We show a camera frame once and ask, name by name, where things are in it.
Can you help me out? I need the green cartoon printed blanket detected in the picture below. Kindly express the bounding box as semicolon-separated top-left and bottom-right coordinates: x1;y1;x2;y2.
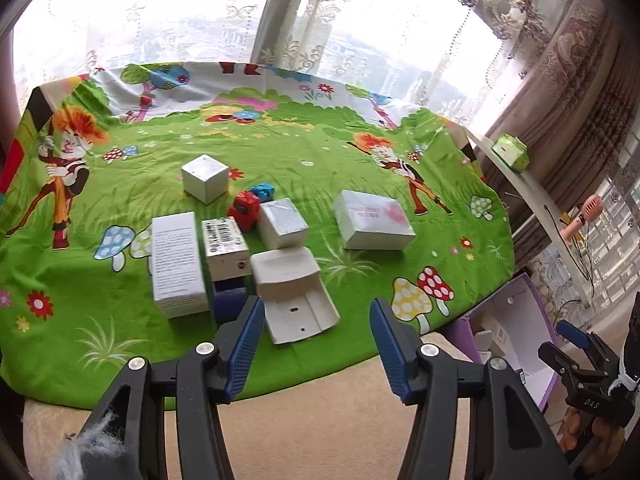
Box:
0;60;516;411

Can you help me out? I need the pink handheld fan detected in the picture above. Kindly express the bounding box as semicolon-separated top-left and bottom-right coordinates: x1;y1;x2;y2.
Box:
560;194;601;241

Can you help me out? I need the white box with black dot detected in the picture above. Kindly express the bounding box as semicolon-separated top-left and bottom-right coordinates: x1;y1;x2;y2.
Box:
201;216;251;282

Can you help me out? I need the purple cardboard box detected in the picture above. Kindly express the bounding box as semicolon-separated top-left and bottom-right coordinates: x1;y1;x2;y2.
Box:
452;272;571;411

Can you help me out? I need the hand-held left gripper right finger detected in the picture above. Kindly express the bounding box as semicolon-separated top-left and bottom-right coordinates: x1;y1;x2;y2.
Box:
369;297;573;480

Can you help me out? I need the person's right hand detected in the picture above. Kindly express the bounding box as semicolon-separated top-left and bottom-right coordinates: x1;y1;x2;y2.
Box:
560;405;628;461

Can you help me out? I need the beige upholstered cushion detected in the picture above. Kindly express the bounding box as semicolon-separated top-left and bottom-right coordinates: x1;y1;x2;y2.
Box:
20;345;501;480

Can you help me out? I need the white lace curtain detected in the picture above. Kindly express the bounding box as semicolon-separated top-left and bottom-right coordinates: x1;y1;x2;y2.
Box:
15;0;551;126

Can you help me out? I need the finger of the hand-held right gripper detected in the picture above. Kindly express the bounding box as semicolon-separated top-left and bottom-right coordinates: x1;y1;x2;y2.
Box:
537;341;636;426
556;320;626;376

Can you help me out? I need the red toy car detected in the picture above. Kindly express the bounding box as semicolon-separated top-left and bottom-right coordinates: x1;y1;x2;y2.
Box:
227;191;262;233

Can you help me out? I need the white box with pink print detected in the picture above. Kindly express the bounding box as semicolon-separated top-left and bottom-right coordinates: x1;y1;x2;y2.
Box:
332;190;417;252

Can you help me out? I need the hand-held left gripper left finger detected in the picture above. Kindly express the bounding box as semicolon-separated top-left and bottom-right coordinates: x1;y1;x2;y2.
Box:
87;296;267;480

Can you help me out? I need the white window ledge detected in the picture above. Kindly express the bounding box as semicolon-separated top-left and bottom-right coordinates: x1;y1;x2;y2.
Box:
470;130;598;306

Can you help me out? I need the dark blue box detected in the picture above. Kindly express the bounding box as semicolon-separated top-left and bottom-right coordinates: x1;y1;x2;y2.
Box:
212;275;253;326

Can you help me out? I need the patterned brown curtain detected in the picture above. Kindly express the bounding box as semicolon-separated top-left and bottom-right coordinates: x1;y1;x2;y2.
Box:
470;0;640;271

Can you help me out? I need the small silver-white cube box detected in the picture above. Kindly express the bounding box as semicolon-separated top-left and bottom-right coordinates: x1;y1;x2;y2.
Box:
181;155;231;206
257;198;310;251

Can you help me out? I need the tall white text-printed box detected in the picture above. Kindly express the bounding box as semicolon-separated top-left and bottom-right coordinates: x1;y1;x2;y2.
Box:
151;211;210;320

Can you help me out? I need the green tissue pack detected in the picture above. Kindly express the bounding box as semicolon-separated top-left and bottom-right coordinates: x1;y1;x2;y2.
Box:
491;132;530;173

